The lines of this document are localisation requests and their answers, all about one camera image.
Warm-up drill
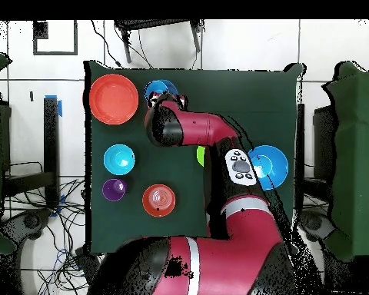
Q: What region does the purple cup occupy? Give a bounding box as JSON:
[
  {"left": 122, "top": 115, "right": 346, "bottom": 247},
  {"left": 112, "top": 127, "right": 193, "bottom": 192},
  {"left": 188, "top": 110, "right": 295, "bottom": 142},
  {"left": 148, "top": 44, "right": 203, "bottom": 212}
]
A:
[{"left": 101, "top": 178, "right": 128, "bottom": 203}]

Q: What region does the black floor box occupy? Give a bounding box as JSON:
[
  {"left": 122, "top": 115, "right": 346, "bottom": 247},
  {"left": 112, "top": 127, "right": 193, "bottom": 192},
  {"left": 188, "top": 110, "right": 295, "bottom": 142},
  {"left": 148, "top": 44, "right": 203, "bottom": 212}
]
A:
[{"left": 74, "top": 247, "right": 101, "bottom": 277}]

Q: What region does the black floor cable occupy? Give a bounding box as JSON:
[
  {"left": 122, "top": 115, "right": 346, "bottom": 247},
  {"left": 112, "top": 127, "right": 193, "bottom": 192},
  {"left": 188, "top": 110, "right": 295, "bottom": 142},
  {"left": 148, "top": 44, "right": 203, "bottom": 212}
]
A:
[{"left": 90, "top": 19, "right": 124, "bottom": 68}]

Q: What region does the large blue bowl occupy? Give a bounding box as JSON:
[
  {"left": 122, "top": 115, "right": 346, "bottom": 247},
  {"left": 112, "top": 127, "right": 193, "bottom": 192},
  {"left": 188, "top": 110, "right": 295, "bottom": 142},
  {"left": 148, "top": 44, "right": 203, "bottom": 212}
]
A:
[{"left": 247, "top": 144, "right": 290, "bottom": 191}]

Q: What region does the green ribbed bowl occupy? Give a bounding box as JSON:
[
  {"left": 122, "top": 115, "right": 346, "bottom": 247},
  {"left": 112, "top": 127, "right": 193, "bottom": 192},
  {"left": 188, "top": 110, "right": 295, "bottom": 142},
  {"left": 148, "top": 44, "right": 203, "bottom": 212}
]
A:
[{"left": 196, "top": 145, "right": 207, "bottom": 167}]

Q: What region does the black square floor frame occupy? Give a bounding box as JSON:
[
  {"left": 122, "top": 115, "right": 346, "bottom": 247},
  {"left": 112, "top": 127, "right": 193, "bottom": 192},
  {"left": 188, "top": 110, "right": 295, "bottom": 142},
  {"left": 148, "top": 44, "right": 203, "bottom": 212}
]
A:
[{"left": 32, "top": 19, "right": 78, "bottom": 57}]

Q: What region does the black metal frame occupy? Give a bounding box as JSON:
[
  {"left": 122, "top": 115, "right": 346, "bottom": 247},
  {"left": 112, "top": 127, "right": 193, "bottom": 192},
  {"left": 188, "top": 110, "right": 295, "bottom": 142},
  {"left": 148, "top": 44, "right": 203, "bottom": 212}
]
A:
[
  {"left": 0, "top": 96, "right": 61, "bottom": 210},
  {"left": 295, "top": 102, "right": 339, "bottom": 213}
]

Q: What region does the small orange bowl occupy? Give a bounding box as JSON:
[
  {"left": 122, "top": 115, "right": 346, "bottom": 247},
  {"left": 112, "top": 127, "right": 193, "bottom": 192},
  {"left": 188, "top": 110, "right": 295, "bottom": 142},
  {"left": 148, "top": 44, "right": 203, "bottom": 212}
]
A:
[{"left": 141, "top": 184, "right": 177, "bottom": 218}]

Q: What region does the black metal stand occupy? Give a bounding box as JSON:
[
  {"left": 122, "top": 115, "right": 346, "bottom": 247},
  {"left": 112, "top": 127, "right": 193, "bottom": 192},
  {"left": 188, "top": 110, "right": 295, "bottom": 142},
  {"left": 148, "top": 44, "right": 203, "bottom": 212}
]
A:
[{"left": 114, "top": 19, "right": 205, "bottom": 65}]

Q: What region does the blue tape strip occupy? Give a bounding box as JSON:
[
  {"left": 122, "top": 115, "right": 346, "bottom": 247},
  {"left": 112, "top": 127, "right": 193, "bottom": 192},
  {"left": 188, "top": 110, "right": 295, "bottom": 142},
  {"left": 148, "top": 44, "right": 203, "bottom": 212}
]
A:
[{"left": 45, "top": 94, "right": 63, "bottom": 118}]

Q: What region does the blue cup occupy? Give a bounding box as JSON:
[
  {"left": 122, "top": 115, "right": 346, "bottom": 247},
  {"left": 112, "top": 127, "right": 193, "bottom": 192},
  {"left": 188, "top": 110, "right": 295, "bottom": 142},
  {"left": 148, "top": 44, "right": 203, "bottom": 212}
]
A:
[{"left": 144, "top": 80, "right": 169, "bottom": 101}]

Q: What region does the dark grey pedestal foot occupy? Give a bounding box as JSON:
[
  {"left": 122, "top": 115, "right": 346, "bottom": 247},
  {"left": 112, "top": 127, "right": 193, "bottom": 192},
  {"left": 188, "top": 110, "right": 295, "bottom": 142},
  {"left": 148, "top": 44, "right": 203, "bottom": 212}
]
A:
[
  {"left": 1, "top": 208, "right": 53, "bottom": 244},
  {"left": 298, "top": 210, "right": 336, "bottom": 242}
]

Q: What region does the medium blue bowl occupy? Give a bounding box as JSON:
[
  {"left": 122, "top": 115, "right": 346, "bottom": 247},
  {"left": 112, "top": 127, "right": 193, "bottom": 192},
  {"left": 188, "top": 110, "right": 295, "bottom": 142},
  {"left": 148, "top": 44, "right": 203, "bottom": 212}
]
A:
[{"left": 145, "top": 78, "right": 180, "bottom": 104}]

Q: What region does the light blue ribbed bowl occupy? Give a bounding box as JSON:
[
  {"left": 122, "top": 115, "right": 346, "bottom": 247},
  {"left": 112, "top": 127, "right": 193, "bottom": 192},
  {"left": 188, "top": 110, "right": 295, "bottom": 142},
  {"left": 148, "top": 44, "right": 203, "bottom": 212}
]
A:
[{"left": 103, "top": 144, "right": 136, "bottom": 177}]

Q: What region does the large orange bowl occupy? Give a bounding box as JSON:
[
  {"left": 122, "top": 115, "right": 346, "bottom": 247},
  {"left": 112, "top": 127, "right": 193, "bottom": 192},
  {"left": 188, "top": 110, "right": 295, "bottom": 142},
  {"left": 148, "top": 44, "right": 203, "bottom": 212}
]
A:
[{"left": 88, "top": 73, "right": 140, "bottom": 126}]

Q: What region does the dark green tablecloth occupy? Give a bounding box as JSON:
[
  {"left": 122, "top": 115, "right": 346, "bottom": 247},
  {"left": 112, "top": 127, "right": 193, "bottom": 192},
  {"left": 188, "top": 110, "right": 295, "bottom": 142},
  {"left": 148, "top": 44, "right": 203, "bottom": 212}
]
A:
[{"left": 83, "top": 59, "right": 305, "bottom": 257}]

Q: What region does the floor cable bundle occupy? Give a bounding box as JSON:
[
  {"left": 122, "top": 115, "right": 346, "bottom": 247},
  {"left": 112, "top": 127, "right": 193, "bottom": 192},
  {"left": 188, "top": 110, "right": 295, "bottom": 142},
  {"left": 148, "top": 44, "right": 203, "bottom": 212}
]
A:
[{"left": 2, "top": 177, "right": 87, "bottom": 295}]

